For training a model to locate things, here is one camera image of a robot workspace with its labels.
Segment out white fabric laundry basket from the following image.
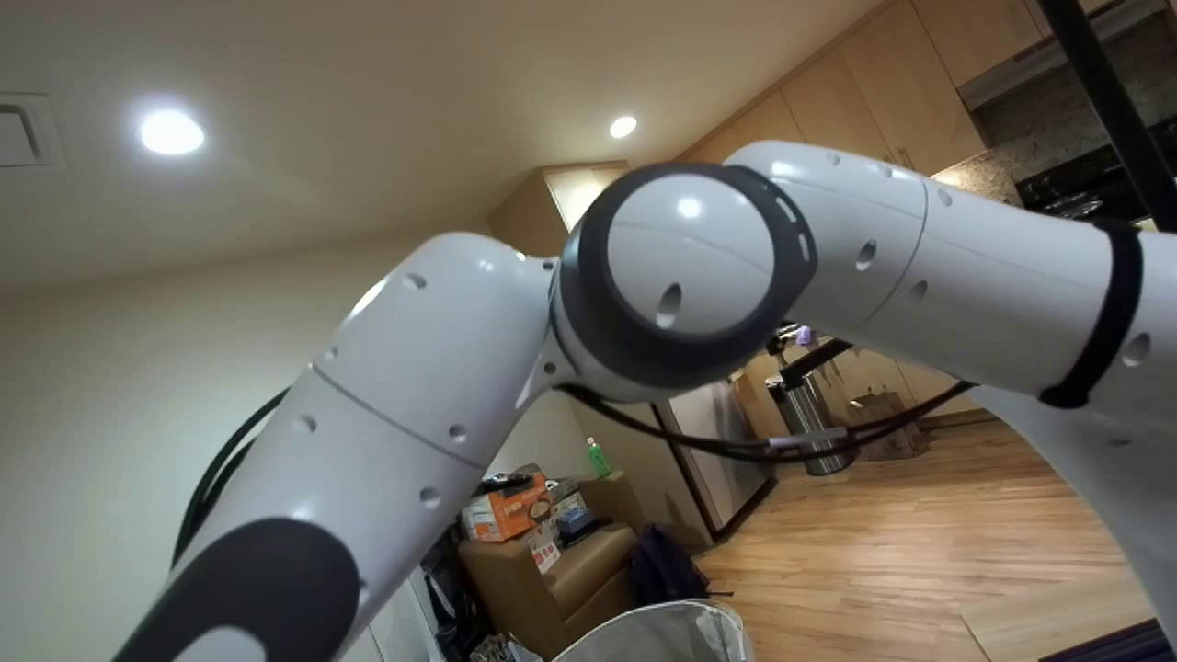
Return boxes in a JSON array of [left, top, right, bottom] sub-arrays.
[[547, 595, 758, 662]]

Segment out tall wooden fridge cabinet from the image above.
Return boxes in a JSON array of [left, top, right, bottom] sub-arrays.
[[491, 160, 635, 242]]

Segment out orange box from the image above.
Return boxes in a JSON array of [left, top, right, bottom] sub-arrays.
[[461, 478, 554, 544]]

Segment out steel trash can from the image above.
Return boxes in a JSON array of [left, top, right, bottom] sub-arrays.
[[769, 364, 856, 478]]

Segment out dark navy bag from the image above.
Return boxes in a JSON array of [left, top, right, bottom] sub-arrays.
[[624, 523, 714, 601]]

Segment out brown cardboard box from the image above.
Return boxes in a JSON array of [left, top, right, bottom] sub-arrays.
[[457, 527, 641, 659]]

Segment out wooden lower kitchen cabinets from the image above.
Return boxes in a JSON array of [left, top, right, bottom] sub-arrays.
[[731, 340, 987, 433]]

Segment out wooden kitchen cabinets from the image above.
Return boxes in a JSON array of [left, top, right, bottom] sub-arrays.
[[731, 340, 987, 433], [678, 0, 1059, 175]]

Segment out brown paper bag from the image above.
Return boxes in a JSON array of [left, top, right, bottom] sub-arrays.
[[851, 386, 936, 459]]

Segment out white patterned paper bag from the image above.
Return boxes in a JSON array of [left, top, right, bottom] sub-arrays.
[[470, 630, 544, 662]]

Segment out wooden upper kitchen cabinets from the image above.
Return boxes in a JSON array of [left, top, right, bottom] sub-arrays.
[[678, 0, 1059, 175]]

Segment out large recessed ceiling light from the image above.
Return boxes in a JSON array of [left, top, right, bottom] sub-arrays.
[[125, 98, 209, 160]]

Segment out black kitchen stove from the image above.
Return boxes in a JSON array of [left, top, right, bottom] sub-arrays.
[[1012, 143, 1156, 223]]

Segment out kitchen range hood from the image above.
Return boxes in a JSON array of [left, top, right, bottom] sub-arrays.
[[952, 0, 1170, 158]]

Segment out black pole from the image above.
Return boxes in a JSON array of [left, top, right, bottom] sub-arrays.
[[1036, 0, 1177, 234]]

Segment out ceiling air vent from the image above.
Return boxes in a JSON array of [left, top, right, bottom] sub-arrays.
[[0, 91, 59, 171]]

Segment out dark purple mat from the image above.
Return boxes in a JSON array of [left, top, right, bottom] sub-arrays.
[[1040, 617, 1177, 662]]

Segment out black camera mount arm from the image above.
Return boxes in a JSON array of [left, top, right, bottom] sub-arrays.
[[784, 339, 856, 386]]

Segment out black velcro strap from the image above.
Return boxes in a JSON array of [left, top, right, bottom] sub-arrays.
[[1036, 218, 1148, 410]]

